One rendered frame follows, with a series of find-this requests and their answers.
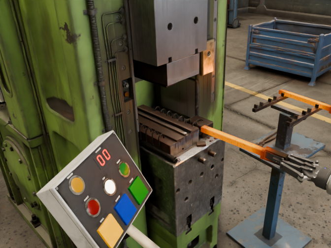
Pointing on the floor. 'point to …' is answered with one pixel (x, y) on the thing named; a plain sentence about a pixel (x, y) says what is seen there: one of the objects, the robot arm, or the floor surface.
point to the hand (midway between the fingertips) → (275, 156)
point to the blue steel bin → (290, 47)
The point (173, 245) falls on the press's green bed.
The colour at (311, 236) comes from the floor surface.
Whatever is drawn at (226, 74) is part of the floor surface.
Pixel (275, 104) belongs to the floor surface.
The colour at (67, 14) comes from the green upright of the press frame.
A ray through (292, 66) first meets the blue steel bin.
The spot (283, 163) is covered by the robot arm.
